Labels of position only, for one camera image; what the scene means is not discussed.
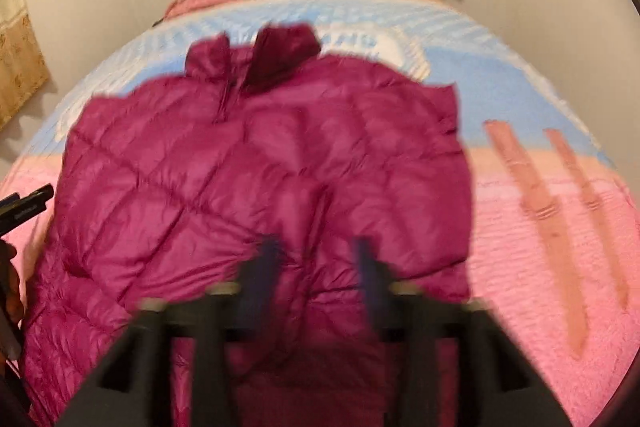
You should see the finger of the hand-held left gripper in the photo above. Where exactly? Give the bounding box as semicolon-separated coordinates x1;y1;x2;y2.
0;183;55;235

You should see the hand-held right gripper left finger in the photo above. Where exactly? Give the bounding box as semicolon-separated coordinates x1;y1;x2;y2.
60;236;285;427

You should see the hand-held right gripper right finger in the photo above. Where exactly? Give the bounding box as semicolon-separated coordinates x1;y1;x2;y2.
354;237;572;427

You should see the magenta quilted down jacket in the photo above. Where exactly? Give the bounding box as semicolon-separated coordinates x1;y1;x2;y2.
20;24;475;427

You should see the beige patterned window curtain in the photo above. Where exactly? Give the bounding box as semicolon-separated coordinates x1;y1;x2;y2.
0;0;51;132

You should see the printed blue pink bed blanket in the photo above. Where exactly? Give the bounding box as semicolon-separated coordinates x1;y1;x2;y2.
0;0;640;427

